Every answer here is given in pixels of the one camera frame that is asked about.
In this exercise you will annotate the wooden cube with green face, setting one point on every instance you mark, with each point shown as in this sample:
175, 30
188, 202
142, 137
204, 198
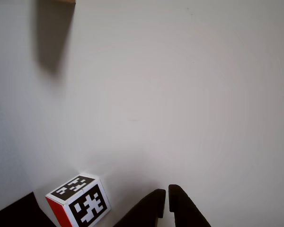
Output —
61, 1

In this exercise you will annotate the cube with black-white tag markers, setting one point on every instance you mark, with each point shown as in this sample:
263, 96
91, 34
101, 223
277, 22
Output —
85, 205

